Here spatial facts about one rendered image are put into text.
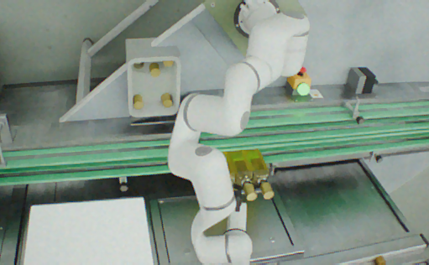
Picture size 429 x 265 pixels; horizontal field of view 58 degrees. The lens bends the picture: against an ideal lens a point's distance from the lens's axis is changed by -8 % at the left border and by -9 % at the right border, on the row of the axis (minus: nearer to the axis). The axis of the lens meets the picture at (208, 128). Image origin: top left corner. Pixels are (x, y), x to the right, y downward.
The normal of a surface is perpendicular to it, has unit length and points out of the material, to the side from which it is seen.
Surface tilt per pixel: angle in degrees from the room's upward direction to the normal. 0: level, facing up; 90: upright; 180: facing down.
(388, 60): 0
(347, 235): 90
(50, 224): 90
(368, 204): 90
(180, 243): 90
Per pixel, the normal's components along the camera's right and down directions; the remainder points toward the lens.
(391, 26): 0.21, 0.58
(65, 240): 0.07, -0.81
